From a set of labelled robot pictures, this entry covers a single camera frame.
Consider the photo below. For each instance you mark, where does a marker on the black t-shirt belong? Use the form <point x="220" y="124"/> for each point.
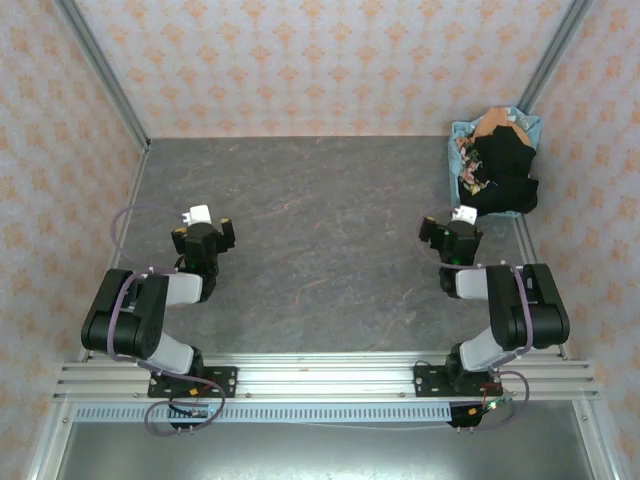
<point x="505" y="170"/>

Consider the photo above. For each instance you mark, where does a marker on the floral print t-shirt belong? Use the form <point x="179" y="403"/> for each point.
<point x="470" y="175"/>

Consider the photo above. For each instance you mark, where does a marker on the blue plastic basket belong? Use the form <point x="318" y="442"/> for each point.
<point x="454" y="170"/>

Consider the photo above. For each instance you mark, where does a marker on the tan t-shirt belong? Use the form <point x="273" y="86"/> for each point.
<point x="492" y="120"/>

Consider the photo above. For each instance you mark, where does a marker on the light blue patterned cloth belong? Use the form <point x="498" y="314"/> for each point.
<point x="532" y="127"/>

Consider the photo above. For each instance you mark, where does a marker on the grey metal shelf panel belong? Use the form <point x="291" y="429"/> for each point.
<point x="325" y="452"/>

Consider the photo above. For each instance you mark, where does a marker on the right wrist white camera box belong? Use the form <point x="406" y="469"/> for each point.
<point x="465" y="215"/>

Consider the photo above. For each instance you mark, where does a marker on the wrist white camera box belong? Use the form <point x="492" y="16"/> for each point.
<point x="465" y="215"/>
<point x="200" y="214"/>

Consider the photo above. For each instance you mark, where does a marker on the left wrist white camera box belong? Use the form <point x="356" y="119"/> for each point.
<point x="200" y="214"/>

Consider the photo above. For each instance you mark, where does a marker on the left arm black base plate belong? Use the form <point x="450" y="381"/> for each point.
<point x="222" y="382"/>

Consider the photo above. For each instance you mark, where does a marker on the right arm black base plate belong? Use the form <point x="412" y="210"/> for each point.
<point x="430" y="380"/>

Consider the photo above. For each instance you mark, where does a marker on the aluminium mounting rail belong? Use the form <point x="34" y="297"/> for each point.
<point x="325" y="375"/>

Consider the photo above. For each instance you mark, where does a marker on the aluminium frame post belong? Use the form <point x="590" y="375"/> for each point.
<point x="100" y="75"/>
<point x="555" y="55"/>

